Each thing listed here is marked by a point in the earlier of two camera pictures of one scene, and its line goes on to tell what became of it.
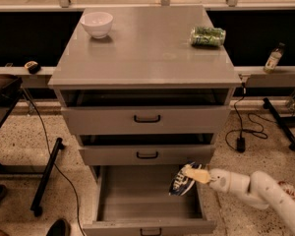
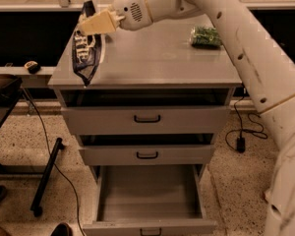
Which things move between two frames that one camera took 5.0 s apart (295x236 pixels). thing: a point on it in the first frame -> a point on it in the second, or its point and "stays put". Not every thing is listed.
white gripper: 220,181 -> 130,8
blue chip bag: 182,184 -> 87,48
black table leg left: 46,176 stays put
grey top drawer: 146,120 stays put
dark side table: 5,89 stays put
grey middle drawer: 147,154 stays put
